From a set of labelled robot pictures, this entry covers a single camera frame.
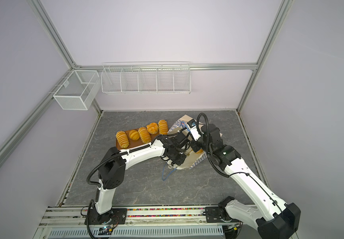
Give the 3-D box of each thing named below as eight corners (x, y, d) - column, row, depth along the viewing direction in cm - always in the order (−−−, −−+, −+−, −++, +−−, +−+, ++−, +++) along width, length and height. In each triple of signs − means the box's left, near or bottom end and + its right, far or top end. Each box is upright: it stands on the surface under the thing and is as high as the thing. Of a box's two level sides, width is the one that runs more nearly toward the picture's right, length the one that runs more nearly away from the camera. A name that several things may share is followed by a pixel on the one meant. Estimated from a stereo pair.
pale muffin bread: (151, 136, 107) (150, 132, 104) (146, 129, 111) (145, 125, 108) (160, 131, 110) (159, 127, 106) (155, 124, 114) (154, 121, 111)
